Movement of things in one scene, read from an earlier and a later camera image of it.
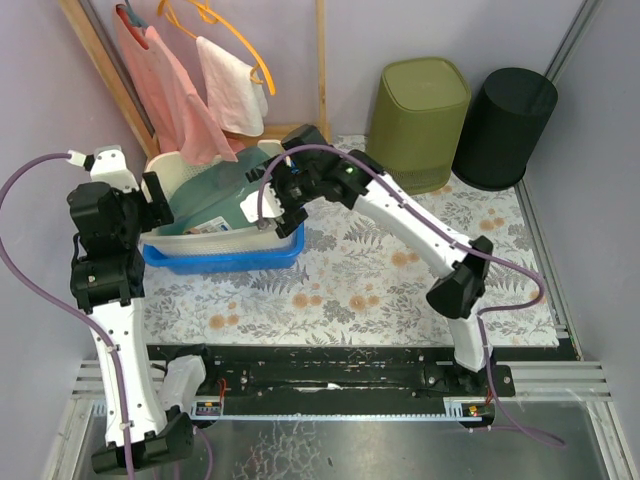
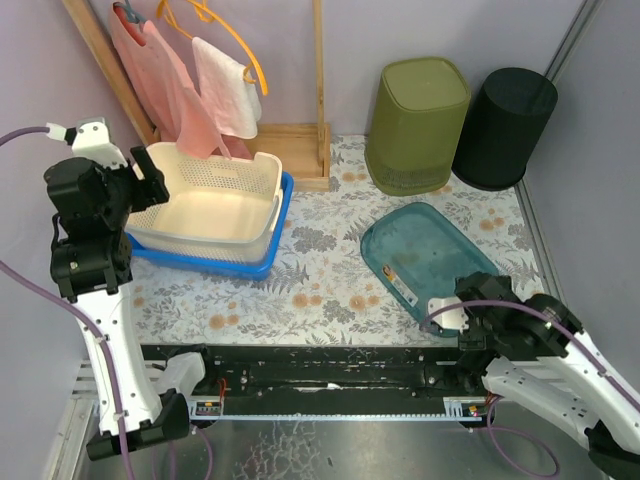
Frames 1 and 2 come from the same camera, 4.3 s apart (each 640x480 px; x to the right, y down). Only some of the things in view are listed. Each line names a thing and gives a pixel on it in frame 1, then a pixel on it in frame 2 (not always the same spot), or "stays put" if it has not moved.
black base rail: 352,381 stays put
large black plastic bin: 503,128 stays put
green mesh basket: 417,114 stays put
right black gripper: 288,187 → 476,288
